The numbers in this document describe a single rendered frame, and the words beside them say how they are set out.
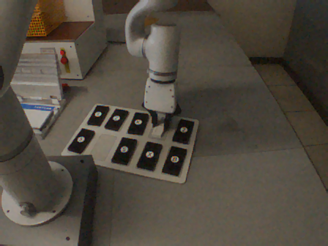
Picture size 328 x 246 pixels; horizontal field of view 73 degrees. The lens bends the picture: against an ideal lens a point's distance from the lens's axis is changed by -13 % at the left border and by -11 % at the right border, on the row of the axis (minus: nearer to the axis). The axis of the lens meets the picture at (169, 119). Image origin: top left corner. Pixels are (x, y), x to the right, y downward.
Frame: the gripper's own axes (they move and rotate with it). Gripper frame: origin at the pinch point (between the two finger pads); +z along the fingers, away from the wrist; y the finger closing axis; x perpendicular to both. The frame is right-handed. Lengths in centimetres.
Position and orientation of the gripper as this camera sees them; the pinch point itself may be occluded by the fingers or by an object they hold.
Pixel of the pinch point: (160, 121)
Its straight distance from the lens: 82.7
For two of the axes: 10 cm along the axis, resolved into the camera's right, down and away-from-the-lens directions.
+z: -0.6, 8.6, 5.1
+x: 2.8, -4.7, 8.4
